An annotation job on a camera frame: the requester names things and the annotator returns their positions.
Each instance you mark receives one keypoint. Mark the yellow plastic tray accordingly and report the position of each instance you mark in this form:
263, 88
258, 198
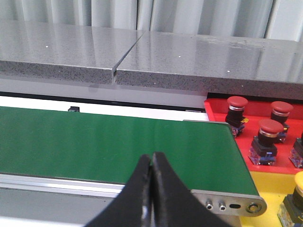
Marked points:
272, 187

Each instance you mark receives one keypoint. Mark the yellow button in tray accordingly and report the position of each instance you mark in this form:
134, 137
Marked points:
290, 211

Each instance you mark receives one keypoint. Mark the metal conveyor end bracket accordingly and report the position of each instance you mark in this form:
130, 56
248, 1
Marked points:
206, 121

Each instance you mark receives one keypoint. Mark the red object at right edge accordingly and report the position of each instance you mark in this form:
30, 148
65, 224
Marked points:
255, 111

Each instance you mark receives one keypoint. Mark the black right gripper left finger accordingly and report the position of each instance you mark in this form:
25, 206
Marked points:
132, 206

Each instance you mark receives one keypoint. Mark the aluminium conveyor side rail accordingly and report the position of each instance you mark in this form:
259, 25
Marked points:
55, 185

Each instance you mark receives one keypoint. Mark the red button with yellow tab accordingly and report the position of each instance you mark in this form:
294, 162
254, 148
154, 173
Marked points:
235, 116

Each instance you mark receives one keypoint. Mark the green conveyor belt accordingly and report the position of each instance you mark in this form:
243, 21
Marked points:
106, 148

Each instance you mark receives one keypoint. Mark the grey stone counter slab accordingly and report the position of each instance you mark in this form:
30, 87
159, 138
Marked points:
144, 67

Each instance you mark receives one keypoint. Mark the red mushroom push button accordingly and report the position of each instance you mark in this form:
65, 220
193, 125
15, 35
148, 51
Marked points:
296, 154
263, 150

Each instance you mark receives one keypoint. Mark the black sensor with cable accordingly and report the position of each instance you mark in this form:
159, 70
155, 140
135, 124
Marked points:
74, 109

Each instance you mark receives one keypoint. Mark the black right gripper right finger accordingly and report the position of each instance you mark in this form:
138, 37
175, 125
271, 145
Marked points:
174, 204

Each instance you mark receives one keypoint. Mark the near conveyor end bracket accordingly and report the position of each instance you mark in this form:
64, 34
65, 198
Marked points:
234, 204

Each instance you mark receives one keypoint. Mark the grey pleated curtain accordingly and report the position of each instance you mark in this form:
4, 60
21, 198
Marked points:
271, 19

